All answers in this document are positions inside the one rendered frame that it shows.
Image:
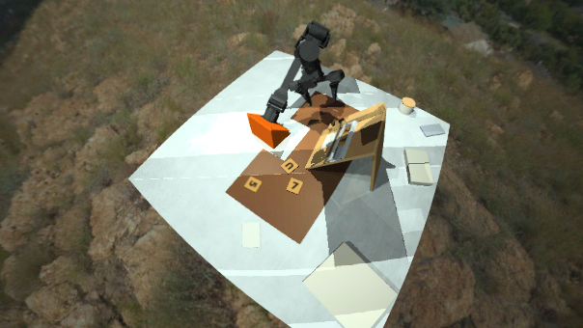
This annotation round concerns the grey cylinder with orange top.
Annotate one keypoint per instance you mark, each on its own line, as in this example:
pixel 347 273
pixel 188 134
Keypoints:
pixel 406 106

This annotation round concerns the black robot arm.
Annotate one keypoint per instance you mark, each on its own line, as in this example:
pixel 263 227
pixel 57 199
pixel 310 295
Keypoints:
pixel 307 50

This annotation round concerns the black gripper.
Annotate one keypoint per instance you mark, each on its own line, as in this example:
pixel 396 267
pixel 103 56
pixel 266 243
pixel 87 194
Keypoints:
pixel 334 77

